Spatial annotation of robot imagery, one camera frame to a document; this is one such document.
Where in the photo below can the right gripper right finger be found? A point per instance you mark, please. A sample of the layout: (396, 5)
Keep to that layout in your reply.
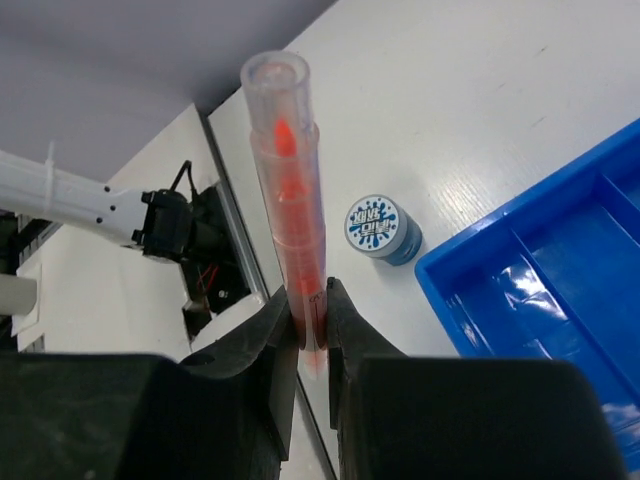
(402, 417)

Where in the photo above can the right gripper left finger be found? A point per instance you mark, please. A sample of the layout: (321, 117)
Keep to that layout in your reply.
(224, 412)

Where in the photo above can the blue tape roll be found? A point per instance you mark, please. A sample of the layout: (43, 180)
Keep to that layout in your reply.
(379, 228)

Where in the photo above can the orange thin pen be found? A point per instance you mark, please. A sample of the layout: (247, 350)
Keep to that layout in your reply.
(284, 138)

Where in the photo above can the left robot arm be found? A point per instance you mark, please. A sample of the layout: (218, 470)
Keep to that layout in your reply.
(159, 223)

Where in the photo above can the blue plastic compartment tray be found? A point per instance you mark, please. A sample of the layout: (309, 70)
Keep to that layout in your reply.
(554, 273)

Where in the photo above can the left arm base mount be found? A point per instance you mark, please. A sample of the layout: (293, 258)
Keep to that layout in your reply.
(214, 277)

